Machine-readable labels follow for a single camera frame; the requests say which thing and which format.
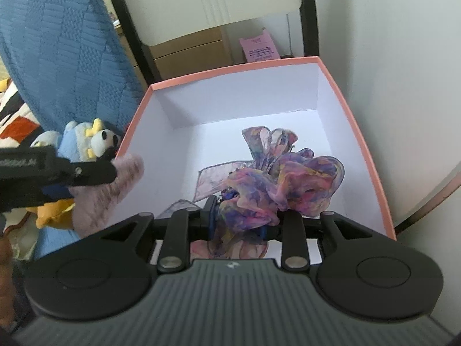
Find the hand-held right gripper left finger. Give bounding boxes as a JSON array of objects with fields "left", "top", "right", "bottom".
[{"left": 101, "top": 196, "right": 219, "bottom": 273}]

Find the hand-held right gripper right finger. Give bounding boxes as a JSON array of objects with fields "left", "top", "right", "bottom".
[{"left": 261, "top": 211, "right": 375, "bottom": 271}]

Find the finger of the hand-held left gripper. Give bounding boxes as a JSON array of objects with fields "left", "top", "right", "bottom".
[
  {"left": 40, "top": 185, "right": 75, "bottom": 202},
  {"left": 56, "top": 157, "right": 118, "bottom": 189}
]

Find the orange plush toy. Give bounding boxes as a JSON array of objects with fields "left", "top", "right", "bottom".
[{"left": 35, "top": 201, "right": 77, "bottom": 230}]

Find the pink fluffy plush item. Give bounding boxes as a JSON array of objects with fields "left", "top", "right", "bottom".
[{"left": 68, "top": 153, "right": 145, "bottom": 239}]

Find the white plush toy blue snout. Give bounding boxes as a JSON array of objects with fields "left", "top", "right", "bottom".
[{"left": 31, "top": 118, "right": 105, "bottom": 163}]

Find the small panda plush toy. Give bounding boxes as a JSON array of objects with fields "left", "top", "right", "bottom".
[{"left": 90, "top": 129, "right": 122, "bottom": 160}]

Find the colourful sheer scarf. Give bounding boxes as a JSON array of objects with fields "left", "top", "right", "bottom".
[{"left": 162, "top": 125, "right": 345, "bottom": 260}]

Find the pink cardboard box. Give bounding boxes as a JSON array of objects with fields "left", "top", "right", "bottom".
[{"left": 114, "top": 56, "right": 397, "bottom": 264}]

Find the blue textured blanket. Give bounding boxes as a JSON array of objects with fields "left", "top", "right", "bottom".
[{"left": 0, "top": 0, "right": 145, "bottom": 256}]

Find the brown cardboard box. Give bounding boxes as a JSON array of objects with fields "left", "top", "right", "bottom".
[{"left": 148, "top": 25, "right": 232, "bottom": 80}]

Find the pink carton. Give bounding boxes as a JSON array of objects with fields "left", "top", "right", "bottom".
[{"left": 238, "top": 27, "right": 281, "bottom": 64}]

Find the beige chair with black frame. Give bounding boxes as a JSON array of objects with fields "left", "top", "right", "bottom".
[{"left": 99, "top": 0, "right": 320, "bottom": 84}]

